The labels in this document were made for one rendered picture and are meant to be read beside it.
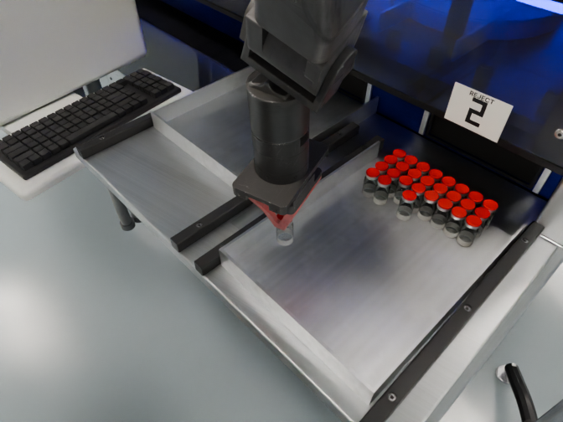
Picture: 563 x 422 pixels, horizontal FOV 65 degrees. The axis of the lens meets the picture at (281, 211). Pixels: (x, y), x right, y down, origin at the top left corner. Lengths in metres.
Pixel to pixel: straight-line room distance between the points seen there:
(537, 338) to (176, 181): 1.37
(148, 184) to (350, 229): 0.34
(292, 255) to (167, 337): 1.02
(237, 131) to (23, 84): 0.51
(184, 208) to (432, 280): 0.38
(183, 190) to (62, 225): 1.35
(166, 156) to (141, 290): 0.98
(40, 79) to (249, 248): 0.69
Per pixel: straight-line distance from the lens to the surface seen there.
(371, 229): 0.67
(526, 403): 1.49
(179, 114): 0.89
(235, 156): 0.78
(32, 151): 1.00
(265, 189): 0.45
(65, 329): 1.73
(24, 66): 1.12
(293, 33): 0.31
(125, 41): 1.24
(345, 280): 0.60
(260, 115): 0.40
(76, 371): 1.63
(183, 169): 0.77
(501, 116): 0.68
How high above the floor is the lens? 1.38
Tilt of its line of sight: 47 degrees down
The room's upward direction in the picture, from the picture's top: straight up
